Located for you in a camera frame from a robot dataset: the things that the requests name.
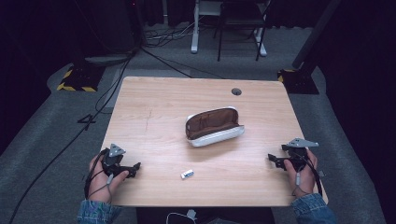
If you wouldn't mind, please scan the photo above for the bundle of floor cables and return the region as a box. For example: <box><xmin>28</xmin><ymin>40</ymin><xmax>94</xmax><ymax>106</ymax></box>
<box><xmin>143</xmin><ymin>21</ymin><xmax>200</xmax><ymax>49</ymax></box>

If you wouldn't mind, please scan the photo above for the white cable with plug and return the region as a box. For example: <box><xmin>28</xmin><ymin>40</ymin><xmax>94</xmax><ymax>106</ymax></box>
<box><xmin>165</xmin><ymin>208</ymin><xmax>198</xmax><ymax>224</ymax></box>

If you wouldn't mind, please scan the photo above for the black slanted stand pole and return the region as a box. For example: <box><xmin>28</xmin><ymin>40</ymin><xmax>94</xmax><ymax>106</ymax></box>
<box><xmin>290</xmin><ymin>0</ymin><xmax>344</xmax><ymax>71</ymax></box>

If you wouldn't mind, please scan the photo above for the person's left hand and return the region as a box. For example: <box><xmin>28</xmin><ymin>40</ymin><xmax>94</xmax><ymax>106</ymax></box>
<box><xmin>87</xmin><ymin>154</ymin><xmax>130</xmax><ymax>203</ymax></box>

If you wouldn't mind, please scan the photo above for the person's right hand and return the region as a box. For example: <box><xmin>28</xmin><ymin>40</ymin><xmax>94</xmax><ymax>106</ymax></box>
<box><xmin>283</xmin><ymin>148</ymin><xmax>318</xmax><ymax>199</ymax></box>

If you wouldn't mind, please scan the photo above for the white pencil case brown lining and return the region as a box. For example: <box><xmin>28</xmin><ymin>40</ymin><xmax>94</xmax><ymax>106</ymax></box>
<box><xmin>185</xmin><ymin>105</ymin><xmax>246</xmax><ymax>147</ymax></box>

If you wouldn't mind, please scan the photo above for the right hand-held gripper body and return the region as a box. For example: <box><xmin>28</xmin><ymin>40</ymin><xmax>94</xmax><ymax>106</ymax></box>
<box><xmin>281</xmin><ymin>137</ymin><xmax>320</xmax><ymax>172</ymax></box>

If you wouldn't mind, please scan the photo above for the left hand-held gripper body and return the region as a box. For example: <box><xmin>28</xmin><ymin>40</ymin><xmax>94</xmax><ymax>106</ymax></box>
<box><xmin>101</xmin><ymin>143</ymin><xmax>129</xmax><ymax>178</ymax></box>

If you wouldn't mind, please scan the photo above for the long black floor cable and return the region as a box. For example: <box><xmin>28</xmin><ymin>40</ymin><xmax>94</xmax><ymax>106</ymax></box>
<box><xmin>7</xmin><ymin>46</ymin><xmax>138</xmax><ymax>224</ymax></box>

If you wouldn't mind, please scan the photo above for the black folding chair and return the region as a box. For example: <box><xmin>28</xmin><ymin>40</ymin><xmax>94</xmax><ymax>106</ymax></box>
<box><xmin>212</xmin><ymin>0</ymin><xmax>273</xmax><ymax>63</ymax></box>

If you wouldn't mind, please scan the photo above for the black yellow striped stand base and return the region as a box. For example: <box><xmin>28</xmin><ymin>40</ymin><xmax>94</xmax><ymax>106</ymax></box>
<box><xmin>276</xmin><ymin>68</ymin><xmax>320</xmax><ymax>95</ymax></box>
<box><xmin>56</xmin><ymin>63</ymin><xmax>106</xmax><ymax>93</ymax></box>

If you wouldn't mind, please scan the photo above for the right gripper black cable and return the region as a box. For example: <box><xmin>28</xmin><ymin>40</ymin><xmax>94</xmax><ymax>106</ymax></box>
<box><xmin>290</xmin><ymin>154</ymin><xmax>326</xmax><ymax>198</ymax></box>

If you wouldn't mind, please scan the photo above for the white desk frame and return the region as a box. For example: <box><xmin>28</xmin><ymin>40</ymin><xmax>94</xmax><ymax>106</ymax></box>
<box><xmin>190</xmin><ymin>0</ymin><xmax>269</xmax><ymax>58</ymax></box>

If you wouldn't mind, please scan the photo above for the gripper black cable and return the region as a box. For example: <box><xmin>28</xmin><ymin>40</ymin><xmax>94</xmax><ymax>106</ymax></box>
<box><xmin>290</xmin><ymin>154</ymin><xmax>326</xmax><ymax>198</ymax></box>
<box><xmin>83</xmin><ymin>148</ymin><xmax>115</xmax><ymax>201</ymax></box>

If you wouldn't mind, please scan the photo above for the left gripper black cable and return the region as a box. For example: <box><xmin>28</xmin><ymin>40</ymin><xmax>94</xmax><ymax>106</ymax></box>
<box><xmin>83</xmin><ymin>148</ymin><xmax>115</xmax><ymax>201</ymax></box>

